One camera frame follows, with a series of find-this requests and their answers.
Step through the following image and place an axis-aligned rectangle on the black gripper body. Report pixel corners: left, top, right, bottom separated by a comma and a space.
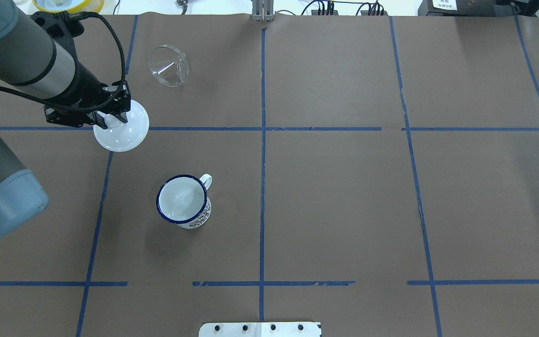
44, 81, 131, 128

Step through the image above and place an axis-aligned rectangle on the white mug lid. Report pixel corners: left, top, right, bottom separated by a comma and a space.
93, 99, 149, 152

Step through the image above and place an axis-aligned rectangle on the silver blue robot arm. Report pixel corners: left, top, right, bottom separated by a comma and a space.
0, 0, 132, 238

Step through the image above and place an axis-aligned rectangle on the white enamel mug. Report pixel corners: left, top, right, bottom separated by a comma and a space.
155, 174, 212, 229

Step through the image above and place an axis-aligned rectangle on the yellow tape roll with plate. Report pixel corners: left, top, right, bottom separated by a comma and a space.
32, 0, 105, 14

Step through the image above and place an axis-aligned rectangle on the brown paper table cover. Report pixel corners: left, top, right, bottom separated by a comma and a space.
0, 13, 539, 337

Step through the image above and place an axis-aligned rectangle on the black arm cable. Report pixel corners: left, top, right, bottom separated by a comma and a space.
0, 12, 127, 113

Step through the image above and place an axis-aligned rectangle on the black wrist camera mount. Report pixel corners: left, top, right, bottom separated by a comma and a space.
30, 11, 84, 40

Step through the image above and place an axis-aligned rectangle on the aluminium frame post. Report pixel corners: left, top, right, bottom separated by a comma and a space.
251, 0, 275, 22

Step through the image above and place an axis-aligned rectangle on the white camera pole with base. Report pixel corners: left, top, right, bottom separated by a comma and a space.
198, 322, 322, 337

